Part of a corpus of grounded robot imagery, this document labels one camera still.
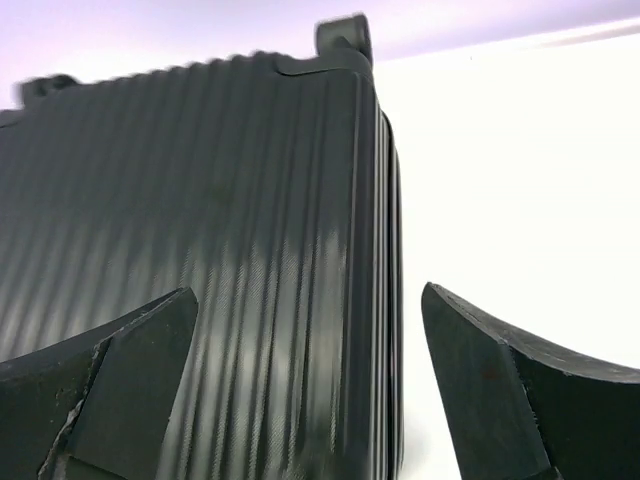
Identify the black hard-shell suitcase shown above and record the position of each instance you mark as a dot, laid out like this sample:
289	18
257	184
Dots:
266	184

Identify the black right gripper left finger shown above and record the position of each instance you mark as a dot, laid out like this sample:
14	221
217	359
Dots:
97	405

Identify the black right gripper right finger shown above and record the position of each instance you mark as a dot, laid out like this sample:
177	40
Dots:
522	407

